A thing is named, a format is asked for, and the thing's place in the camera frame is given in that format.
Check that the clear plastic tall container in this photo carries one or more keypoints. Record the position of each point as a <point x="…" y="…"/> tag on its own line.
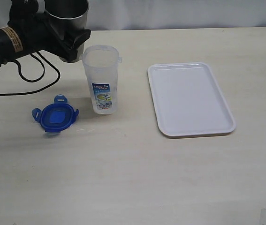
<point x="101" y="68"/>

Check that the blue plastic container lid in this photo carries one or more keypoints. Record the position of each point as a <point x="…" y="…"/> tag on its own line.
<point x="57" y="116"/>

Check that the stainless steel tumbler cup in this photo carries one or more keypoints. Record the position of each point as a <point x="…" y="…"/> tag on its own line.
<point x="67" y="15"/>

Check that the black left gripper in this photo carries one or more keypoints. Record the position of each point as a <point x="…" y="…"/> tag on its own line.
<point x="30" y="22"/>

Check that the white rectangular plastic tray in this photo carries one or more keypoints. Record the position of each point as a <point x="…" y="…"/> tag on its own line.
<point x="188" y="100"/>

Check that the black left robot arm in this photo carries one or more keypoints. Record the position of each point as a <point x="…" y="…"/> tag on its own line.
<point x="10" y="45"/>

